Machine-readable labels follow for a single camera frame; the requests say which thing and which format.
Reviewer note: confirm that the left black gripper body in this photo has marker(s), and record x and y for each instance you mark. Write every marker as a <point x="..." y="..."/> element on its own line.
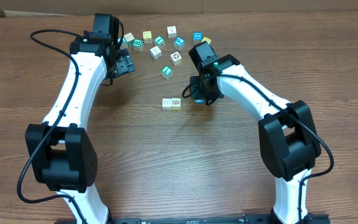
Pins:
<point x="124" y="63"/>

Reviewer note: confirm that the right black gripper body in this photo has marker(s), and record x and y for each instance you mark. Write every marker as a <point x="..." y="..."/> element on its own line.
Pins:
<point x="199" y="91"/>

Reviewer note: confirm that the white block red picture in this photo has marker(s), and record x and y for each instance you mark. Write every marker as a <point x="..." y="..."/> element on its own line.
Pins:
<point x="199" y="101"/>
<point x="176" y="58"/>

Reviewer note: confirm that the white block yellow side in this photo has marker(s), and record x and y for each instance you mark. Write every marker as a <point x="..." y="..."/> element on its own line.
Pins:
<point x="176" y="103"/>

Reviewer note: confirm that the green letter L block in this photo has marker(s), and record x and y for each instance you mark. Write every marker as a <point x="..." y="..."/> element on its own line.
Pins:
<point x="167" y="72"/>

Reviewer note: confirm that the white engraved block blue side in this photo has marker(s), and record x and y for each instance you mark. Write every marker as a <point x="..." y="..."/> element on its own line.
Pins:
<point x="167" y="104"/>

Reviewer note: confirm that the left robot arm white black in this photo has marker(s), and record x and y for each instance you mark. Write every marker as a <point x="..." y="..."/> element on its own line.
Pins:
<point x="60" y="152"/>

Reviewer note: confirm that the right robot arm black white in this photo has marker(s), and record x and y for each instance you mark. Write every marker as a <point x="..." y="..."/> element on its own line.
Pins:
<point x="287" y="134"/>

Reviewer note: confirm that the green block far left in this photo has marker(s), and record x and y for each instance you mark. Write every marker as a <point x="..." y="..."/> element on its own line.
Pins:
<point x="124" y="44"/>

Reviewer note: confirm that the green letter R block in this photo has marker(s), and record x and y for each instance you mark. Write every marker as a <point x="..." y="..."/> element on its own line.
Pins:
<point x="137" y="45"/>

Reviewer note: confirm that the plain wooden block number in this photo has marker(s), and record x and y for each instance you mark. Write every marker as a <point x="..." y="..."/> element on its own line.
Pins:
<point x="129" y="37"/>

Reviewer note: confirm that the yellow top block left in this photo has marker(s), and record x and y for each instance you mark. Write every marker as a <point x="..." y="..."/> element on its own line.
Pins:
<point x="147" y="37"/>

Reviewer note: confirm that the green block number four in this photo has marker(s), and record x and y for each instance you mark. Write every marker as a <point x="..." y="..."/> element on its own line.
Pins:
<point x="159" y="41"/>

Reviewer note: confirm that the blue block top right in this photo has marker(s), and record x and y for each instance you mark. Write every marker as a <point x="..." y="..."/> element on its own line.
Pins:
<point x="197" y="38"/>

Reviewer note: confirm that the blue letter P block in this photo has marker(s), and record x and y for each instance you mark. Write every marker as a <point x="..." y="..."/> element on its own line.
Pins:
<point x="179" y="43"/>

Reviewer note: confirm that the white block top centre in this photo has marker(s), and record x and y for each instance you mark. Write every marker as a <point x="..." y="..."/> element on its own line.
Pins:
<point x="172" y="32"/>

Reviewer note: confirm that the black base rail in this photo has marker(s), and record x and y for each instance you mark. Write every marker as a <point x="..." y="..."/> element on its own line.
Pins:
<point x="245" y="219"/>

